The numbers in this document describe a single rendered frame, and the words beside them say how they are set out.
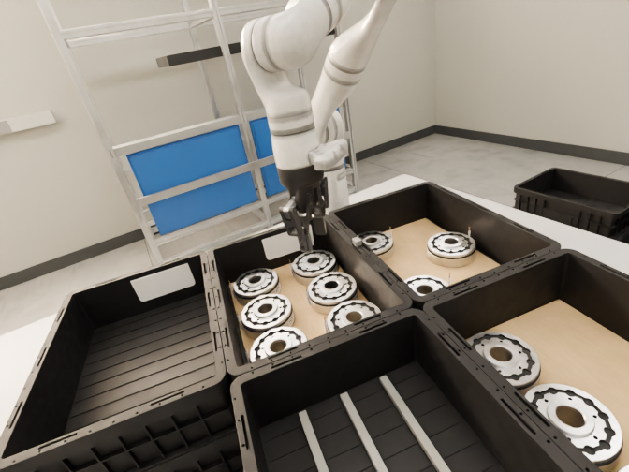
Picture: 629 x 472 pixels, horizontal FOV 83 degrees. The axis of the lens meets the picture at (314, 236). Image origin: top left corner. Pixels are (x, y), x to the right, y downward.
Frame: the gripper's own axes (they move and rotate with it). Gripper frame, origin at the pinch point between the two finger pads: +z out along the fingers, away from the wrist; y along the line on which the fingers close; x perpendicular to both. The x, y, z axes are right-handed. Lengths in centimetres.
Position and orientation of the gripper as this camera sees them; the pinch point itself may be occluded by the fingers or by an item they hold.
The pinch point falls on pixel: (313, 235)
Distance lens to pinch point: 65.0
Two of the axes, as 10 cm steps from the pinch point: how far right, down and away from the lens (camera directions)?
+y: -4.3, 5.1, -7.5
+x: 8.9, 0.9, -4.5
